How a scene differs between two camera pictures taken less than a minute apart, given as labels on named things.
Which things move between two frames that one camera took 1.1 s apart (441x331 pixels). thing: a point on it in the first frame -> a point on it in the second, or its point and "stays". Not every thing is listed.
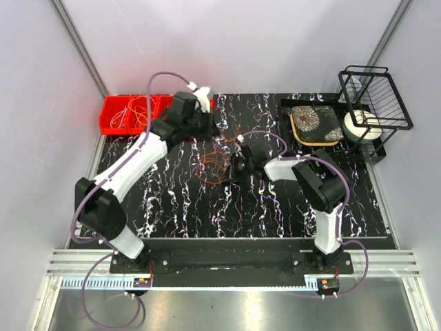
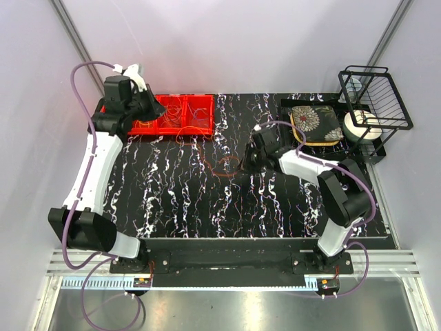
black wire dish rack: [375, 105] stays
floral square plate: [315, 125] stays
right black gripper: [233, 175] -> [244, 163]
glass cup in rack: [353, 86] stays
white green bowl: [362, 134] stays
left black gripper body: [199, 125] -> [138, 107]
